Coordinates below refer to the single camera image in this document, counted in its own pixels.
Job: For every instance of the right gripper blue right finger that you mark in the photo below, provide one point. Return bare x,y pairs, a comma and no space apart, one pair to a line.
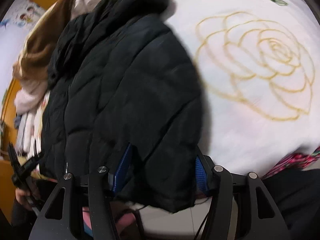
215,182

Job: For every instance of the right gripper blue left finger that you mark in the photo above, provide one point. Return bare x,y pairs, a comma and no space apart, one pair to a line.
103,185

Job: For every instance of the black puffer jacket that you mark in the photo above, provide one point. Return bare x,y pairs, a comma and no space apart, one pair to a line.
119,77

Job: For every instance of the person's left hand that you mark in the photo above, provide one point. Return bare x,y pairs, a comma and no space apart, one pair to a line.
22,195

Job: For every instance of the brown fur blanket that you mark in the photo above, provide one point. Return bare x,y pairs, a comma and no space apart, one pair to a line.
34,58

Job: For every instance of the white floral bed sheet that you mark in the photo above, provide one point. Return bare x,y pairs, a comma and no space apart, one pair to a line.
258,67

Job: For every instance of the cartoon couple wall sticker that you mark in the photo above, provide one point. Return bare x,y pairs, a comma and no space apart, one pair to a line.
24,14

